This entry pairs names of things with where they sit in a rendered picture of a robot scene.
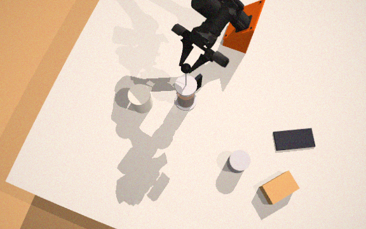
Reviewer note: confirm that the french press coffee maker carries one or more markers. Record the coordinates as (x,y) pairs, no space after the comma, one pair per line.
(186,87)

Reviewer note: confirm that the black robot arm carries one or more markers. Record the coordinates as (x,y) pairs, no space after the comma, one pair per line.
(218,12)

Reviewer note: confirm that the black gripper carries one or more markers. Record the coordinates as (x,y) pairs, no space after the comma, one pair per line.
(209,55)

